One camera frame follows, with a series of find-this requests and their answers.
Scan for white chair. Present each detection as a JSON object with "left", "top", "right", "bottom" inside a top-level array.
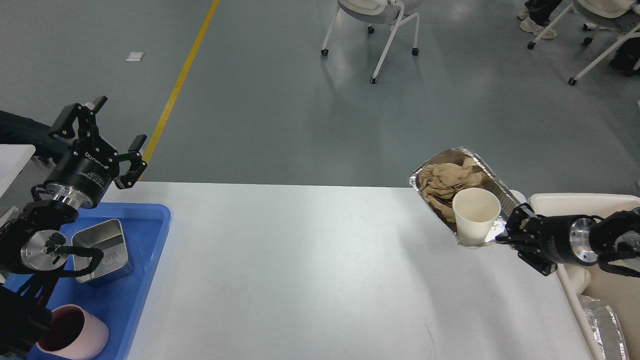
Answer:
[
  {"left": 526, "top": 0, "right": 640, "bottom": 85},
  {"left": 320, "top": 0, "right": 422, "bottom": 85}
]

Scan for brown paper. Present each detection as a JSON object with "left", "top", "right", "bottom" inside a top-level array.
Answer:
[{"left": 417, "top": 157, "right": 489, "bottom": 224}]

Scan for blue plastic tray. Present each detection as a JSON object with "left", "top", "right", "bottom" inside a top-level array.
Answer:
[{"left": 1, "top": 202, "right": 170, "bottom": 360}]

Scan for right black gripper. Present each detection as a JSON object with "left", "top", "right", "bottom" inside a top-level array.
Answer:
[{"left": 500, "top": 203, "right": 598, "bottom": 276}]

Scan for white chair right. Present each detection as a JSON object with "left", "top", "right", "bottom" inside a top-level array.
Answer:
[{"left": 526, "top": 0, "right": 640, "bottom": 85}]

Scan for beige plastic bin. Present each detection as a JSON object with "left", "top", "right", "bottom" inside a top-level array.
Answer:
[{"left": 529, "top": 193, "right": 640, "bottom": 360}]

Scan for square steel container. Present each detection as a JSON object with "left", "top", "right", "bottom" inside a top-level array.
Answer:
[{"left": 71, "top": 218, "right": 134, "bottom": 287}]

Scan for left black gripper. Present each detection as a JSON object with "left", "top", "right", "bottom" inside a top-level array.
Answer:
[{"left": 44, "top": 95, "right": 148, "bottom": 208}]

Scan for pink mug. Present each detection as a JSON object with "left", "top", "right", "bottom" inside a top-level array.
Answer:
[{"left": 36, "top": 304, "right": 110, "bottom": 360}]

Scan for white paper cup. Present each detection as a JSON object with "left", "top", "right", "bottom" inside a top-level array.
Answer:
[{"left": 452, "top": 187, "right": 502, "bottom": 247}]

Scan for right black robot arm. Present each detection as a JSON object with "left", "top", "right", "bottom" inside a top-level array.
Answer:
[{"left": 495, "top": 202, "right": 640, "bottom": 278}]

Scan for white chair centre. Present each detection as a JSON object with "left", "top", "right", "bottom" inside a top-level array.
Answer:
[{"left": 320, "top": 0, "right": 422, "bottom": 85}]

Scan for small white side table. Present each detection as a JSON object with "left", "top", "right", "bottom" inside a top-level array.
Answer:
[{"left": 0, "top": 144, "right": 35, "bottom": 226}]

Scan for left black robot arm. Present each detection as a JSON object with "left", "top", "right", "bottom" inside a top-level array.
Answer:
[{"left": 0, "top": 95, "right": 147, "bottom": 359}]

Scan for aluminium foil tray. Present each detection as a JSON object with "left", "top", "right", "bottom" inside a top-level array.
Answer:
[{"left": 408, "top": 146, "right": 522, "bottom": 248}]

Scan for seated person feet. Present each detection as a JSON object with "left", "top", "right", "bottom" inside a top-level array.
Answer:
[{"left": 518, "top": 0, "right": 562, "bottom": 36}]

